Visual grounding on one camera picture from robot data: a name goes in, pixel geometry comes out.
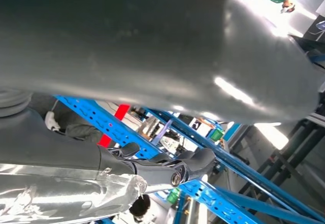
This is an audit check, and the blue metal shelf rack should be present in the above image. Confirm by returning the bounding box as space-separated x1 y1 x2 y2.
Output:
54 94 325 224

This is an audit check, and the red barrier belt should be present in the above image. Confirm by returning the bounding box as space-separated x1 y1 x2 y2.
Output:
97 104 130 148

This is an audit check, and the long ceiling light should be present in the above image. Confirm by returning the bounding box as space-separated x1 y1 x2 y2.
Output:
253 122 290 151

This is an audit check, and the green storage bin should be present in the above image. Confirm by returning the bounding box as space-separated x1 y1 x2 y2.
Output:
166 188 181 205
210 128 225 142

